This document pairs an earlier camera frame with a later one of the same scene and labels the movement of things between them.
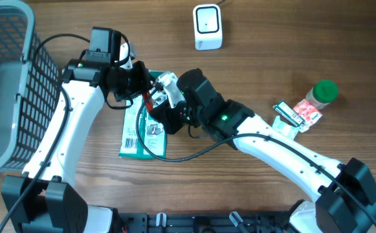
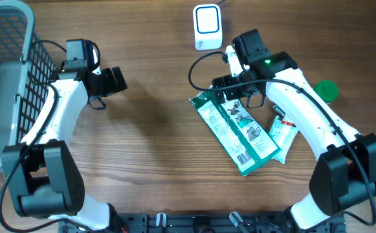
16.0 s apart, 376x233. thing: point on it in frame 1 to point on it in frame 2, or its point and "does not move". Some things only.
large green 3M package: [151, 130] to [244, 140]
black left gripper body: [138, 80] to [108, 85]
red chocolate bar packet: [149, 103] to [287, 123]
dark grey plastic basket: [20, 85] does not move
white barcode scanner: [208, 26] does not move
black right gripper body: [176, 118] to [239, 91]
